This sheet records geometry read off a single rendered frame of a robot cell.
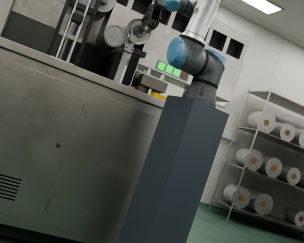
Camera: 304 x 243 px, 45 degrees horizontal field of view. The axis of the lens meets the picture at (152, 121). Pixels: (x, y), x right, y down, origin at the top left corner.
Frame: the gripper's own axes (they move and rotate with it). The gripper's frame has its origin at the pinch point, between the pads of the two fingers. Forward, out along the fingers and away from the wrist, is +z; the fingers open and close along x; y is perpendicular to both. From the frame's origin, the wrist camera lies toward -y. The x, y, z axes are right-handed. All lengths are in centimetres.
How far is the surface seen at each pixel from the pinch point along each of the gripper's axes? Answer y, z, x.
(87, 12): -8.1, -2.2, 33.2
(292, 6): 234, 38, -208
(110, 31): -2.0, 7.2, 17.4
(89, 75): -45, 4, 24
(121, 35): -1.7, 7.0, 10.5
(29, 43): 4, 45, 56
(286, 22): 261, 71, -238
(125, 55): -13.2, 10.2, 5.8
